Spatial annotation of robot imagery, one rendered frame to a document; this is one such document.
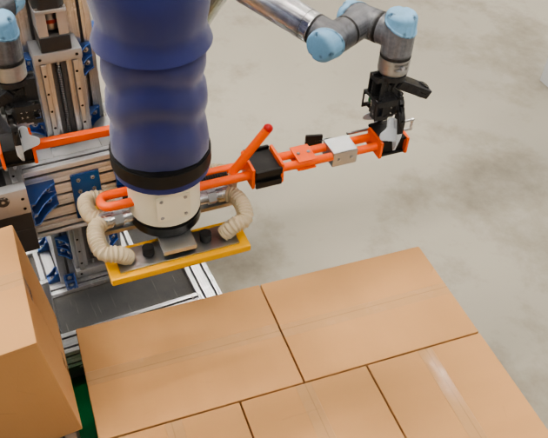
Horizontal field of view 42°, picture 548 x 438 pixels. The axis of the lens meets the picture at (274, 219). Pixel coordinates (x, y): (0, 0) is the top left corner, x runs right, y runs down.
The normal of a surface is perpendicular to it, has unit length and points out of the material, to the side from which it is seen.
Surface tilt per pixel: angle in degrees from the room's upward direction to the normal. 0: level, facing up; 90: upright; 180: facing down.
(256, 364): 0
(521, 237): 0
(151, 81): 112
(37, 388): 90
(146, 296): 0
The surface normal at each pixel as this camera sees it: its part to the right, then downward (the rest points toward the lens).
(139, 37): -0.06, 0.81
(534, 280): 0.05, -0.73
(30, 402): 0.38, 0.65
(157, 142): 0.18, 0.59
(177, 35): 0.49, 0.74
